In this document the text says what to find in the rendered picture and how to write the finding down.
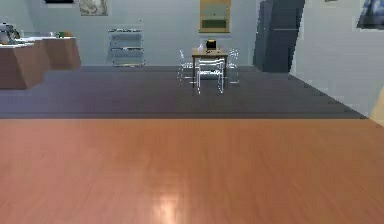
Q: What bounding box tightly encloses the small wooden table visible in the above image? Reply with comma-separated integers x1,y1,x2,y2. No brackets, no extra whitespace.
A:
191,47,230,89

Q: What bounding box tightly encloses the grey shelf unit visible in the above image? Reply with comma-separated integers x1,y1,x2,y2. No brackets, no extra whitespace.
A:
107,28,146,67

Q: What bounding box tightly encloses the wood framed picture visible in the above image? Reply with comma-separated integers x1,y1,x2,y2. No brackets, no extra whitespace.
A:
198,0,232,34

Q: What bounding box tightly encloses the dark grey fridge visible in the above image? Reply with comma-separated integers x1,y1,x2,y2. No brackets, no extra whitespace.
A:
252,0,306,74

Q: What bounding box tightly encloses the pale grey framed picture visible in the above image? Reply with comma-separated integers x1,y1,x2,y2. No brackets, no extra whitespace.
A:
79,0,109,17

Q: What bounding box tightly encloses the brown kitchen counter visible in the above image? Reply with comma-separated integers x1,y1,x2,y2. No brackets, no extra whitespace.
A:
0,38,51,90
39,35,82,71

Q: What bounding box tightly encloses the grey kitchen appliance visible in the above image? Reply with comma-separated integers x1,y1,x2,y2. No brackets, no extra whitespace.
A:
0,23,21,45

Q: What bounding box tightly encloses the dark blue framed picture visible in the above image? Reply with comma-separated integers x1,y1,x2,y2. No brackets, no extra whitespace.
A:
356,0,384,31

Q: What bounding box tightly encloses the white wire chair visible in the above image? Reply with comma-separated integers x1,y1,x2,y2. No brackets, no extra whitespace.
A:
177,49,196,81
194,57,226,96
226,48,241,85

